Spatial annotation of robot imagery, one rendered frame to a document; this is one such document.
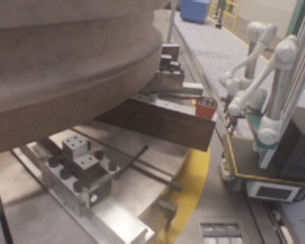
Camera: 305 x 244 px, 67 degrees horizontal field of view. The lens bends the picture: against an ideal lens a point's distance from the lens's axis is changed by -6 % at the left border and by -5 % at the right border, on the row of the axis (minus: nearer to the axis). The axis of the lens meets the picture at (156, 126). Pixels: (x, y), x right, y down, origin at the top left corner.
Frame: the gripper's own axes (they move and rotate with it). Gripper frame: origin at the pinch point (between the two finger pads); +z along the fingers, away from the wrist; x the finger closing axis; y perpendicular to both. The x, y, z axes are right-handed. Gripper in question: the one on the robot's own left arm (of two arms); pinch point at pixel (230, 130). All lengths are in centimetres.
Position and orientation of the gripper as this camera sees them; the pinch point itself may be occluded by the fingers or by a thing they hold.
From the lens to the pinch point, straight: 228.7
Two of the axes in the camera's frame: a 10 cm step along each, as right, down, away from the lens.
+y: -9.9, -1.6, 0.1
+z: -1.3, 8.3, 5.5
